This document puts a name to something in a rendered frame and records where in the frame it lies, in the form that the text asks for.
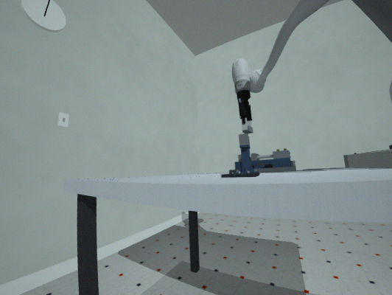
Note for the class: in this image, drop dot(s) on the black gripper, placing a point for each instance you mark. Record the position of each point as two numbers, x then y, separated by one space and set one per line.
245 115

